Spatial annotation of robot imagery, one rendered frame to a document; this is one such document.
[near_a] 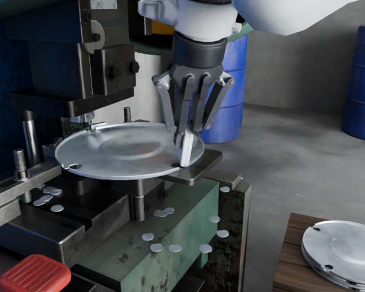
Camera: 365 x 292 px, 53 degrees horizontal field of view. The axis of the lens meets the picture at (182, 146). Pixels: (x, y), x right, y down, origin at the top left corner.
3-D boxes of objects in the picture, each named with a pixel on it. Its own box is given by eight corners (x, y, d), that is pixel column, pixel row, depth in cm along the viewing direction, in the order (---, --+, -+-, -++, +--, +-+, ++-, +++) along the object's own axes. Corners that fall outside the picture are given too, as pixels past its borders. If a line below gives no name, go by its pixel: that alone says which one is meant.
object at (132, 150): (139, 117, 92) (139, 115, 91) (233, 146, 73) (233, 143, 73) (28, 149, 72) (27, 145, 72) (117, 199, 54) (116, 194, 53)
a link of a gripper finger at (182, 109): (197, 76, 52) (187, 77, 52) (186, 138, 59) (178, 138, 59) (188, 64, 55) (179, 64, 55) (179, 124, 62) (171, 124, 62)
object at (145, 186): (222, 210, 75) (225, 149, 70) (191, 247, 64) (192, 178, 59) (124, 183, 87) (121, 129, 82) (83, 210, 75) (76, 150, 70)
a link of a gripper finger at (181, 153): (189, 135, 60) (185, 135, 59) (185, 166, 64) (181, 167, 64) (184, 124, 62) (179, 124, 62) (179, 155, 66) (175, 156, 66)
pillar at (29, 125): (43, 163, 76) (33, 98, 71) (34, 167, 75) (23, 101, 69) (35, 161, 77) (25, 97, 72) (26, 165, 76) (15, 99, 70)
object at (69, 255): (192, 169, 95) (192, 148, 93) (64, 274, 58) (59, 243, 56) (102, 149, 108) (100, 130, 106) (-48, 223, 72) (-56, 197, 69)
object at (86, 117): (98, 117, 78) (96, 100, 76) (82, 123, 74) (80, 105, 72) (86, 115, 79) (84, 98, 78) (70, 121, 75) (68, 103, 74)
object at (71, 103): (137, 106, 81) (136, 81, 79) (72, 132, 65) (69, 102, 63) (83, 98, 88) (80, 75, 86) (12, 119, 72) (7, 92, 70)
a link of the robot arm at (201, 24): (252, 3, 45) (243, 45, 48) (215, -26, 54) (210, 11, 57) (153, 2, 41) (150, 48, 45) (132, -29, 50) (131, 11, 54)
